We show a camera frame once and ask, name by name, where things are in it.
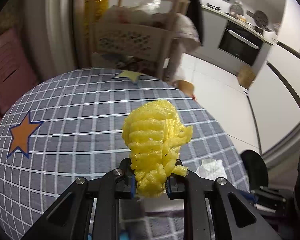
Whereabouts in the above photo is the grey checked tablecloth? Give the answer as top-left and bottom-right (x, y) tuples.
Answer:
(0, 68), (249, 239)

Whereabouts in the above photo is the yellow foam net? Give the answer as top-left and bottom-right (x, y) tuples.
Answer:
(122, 100), (193, 197)

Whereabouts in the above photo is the white refrigerator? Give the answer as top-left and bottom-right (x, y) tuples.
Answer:
(248, 42), (300, 154)

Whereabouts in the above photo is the pink plastic stool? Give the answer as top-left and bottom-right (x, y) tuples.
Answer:
(0, 28), (39, 121)

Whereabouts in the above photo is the clear plastic wrapper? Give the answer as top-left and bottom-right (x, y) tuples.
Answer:
(196, 159), (228, 180)

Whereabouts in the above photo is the black trash bin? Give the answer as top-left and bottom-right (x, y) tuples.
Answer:
(241, 150), (269, 190)

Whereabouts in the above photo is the beige perforated basket lower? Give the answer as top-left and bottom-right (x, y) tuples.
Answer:
(95, 22), (168, 62)

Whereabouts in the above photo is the wooden shelf rack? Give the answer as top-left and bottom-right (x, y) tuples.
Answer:
(89, 0), (189, 79)

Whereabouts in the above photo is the patterned cloth towel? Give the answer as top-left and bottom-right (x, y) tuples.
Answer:
(172, 13), (202, 51)

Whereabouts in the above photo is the cardboard box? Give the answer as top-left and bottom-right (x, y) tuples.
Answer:
(237, 65), (256, 89)

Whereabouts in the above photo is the black garment hanging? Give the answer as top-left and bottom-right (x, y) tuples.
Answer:
(186, 0), (204, 46)

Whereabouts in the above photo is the butternut squash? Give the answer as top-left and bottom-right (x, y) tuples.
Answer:
(172, 80), (196, 99)

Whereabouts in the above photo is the built-in oven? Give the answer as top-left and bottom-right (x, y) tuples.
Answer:
(218, 21), (263, 66)

